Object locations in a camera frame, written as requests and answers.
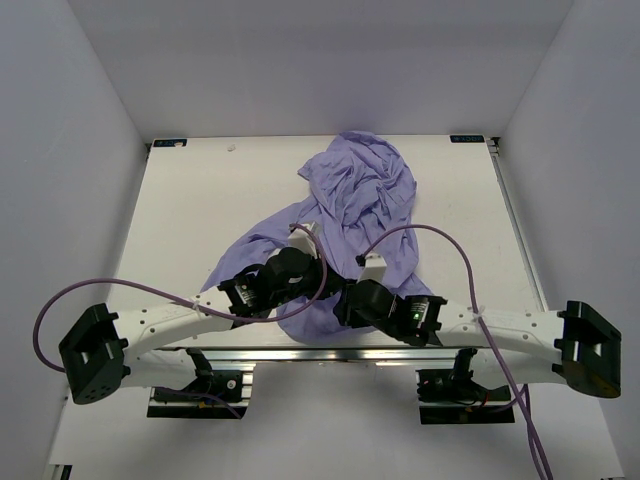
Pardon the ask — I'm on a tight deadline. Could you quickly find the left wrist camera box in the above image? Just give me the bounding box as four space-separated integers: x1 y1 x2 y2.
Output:
288 221 322 258

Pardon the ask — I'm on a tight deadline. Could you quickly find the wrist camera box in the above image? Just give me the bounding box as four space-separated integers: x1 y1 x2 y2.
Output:
356 252 387 284
288 221 322 258

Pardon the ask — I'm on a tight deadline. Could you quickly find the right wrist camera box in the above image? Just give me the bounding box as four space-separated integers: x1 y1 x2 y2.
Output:
356 252 387 284

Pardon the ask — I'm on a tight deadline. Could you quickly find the right blue table label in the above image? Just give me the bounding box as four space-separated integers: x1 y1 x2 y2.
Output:
449 134 485 144

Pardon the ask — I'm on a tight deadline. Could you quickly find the purple jacket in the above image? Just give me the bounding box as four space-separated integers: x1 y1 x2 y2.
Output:
199 129 436 345

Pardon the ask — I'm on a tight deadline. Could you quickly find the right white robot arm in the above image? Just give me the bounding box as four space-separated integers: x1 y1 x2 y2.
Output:
333 280 622 399

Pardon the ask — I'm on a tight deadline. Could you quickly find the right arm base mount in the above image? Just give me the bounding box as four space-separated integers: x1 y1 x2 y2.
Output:
406 347 515 426

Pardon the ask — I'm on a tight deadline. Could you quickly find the blue table label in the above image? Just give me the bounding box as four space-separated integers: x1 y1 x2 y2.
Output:
449 134 485 144
152 138 187 148

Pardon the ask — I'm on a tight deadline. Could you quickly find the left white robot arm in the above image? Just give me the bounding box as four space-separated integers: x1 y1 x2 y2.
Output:
59 247 345 405

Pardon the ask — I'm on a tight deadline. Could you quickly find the left blue table label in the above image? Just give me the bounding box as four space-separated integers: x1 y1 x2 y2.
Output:
152 138 187 148

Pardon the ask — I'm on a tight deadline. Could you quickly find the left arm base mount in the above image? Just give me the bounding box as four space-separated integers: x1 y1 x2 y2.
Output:
146 348 256 420

